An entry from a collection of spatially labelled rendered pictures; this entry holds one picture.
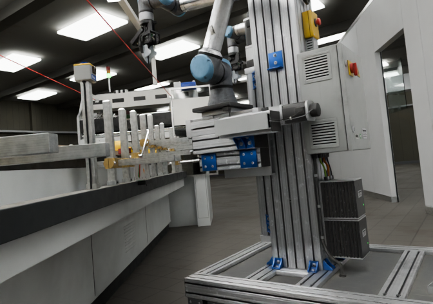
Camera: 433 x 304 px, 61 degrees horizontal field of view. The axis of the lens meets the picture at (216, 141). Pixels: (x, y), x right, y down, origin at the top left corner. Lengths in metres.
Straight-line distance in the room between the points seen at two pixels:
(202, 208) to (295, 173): 2.91
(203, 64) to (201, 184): 3.03
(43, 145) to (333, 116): 1.30
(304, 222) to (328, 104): 0.56
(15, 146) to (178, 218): 4.22
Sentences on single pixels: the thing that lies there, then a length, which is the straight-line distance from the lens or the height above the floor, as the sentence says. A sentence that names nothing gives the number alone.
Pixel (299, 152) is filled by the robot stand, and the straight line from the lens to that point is 1.77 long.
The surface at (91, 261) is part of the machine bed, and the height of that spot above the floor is 0.31.
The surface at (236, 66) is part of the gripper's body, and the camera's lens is 2.58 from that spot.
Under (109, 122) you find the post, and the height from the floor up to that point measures 1.00.
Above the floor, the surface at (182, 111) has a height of 1.44.
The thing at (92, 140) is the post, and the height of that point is 0.90.
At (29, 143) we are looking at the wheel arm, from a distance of 0.61.
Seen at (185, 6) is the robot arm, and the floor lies 1.59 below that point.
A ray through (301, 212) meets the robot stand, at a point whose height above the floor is 0.49.
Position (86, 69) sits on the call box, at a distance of 1.62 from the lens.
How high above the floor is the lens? 0.76
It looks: 3 degrees up
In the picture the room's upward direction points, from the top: 5 degrees counter-clockwise
